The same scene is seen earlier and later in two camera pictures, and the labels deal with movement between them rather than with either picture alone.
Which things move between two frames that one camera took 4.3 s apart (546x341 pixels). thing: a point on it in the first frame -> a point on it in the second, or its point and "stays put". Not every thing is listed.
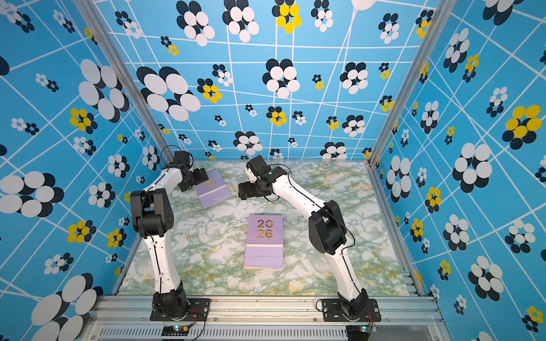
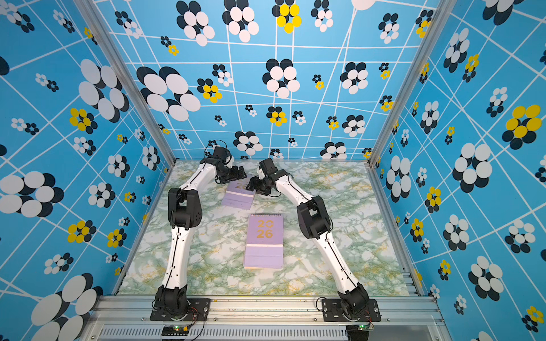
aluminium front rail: x=265 y=318 stays put
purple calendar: x=264 y=245 stays put
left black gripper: x=198 y=178 -> x=235 y=175
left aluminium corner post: x=101 y=34 stays put
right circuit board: x=360 y=332 stays put
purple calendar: x=213 y=190 -> x=237 y=195
